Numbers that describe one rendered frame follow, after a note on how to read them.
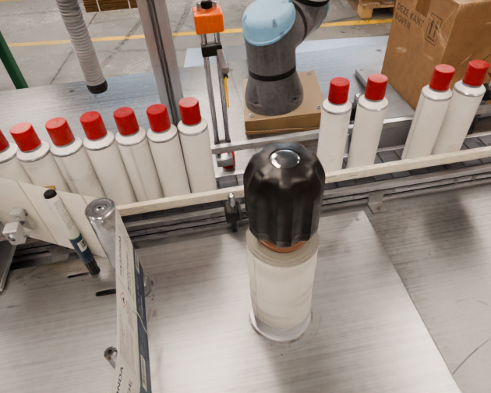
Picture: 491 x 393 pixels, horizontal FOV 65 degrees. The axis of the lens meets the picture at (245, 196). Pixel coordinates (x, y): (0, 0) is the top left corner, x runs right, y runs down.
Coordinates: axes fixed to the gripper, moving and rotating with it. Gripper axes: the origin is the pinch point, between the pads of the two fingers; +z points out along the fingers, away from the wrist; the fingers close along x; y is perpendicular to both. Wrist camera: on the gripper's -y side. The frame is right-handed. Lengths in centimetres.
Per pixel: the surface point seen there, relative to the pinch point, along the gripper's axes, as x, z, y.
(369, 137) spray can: -22.7, 14.6, 3.1
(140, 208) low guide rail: -56, 42, 4
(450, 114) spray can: -9.2, 5.4, 1.4
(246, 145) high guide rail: -40.4, 27.4, -2.9
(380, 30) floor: 145, 30, -258
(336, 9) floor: 128, 40, -315
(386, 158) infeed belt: -11.3, 19.6, -1.5
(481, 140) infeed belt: 7.9, 8.5, -2.4
